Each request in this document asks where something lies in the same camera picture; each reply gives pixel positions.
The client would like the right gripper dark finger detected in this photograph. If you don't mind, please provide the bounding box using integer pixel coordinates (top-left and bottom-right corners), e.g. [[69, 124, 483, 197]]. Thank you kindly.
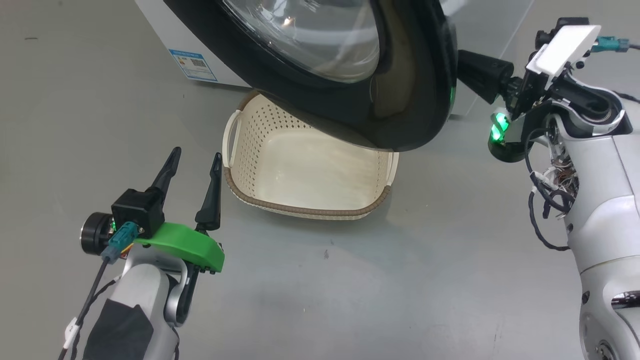
[[457, 49, 516, 105]]

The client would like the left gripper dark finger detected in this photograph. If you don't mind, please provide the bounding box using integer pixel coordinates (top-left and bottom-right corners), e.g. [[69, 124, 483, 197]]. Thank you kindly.
[[195, 152, 223, 232], [148, 147, 182, 201]]

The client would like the white-band right gripper body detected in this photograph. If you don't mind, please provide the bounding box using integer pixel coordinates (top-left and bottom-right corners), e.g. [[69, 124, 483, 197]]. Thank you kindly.
[[487, 25, 601, 163]]

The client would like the green-band left gripper body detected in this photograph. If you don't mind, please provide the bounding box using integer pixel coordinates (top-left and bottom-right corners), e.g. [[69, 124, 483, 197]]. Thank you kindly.
[[81, 212, 225, 275]]

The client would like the black glass washing machine door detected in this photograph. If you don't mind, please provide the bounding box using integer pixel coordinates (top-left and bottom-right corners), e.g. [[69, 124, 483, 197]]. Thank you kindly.
[[164, 0, 459, 153]]

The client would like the cream perforated laundry basket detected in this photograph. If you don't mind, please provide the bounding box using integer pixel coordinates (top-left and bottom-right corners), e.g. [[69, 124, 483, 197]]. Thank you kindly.
[[221, 91, 400, 221]]

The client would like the white front-load washing machine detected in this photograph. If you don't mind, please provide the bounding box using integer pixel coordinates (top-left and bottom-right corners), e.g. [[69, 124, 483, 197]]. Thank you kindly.
[[135, 0, 536, 119]]

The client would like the blue energy label sticker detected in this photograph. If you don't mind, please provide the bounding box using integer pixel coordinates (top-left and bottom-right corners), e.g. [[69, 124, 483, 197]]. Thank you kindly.
[[169, 48, 219, 82]]

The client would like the right camera cable teal plug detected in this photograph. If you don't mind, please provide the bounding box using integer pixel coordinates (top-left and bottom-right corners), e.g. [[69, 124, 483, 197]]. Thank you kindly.
[[592, 35, 640, 53]]

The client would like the camera cable teal plug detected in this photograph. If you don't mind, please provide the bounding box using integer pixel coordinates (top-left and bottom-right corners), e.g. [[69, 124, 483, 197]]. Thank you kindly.
[[57, 221, 139, 360], [592, 35, 640, 53]]

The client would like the left camera cable teal plug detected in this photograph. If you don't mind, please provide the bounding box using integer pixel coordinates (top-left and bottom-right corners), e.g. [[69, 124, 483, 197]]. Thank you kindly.
[[57, 221, 139, 360]]

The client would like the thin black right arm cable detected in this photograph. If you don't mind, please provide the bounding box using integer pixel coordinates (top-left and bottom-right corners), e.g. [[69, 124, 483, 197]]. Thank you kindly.
[[524, 127, 573, 251]]

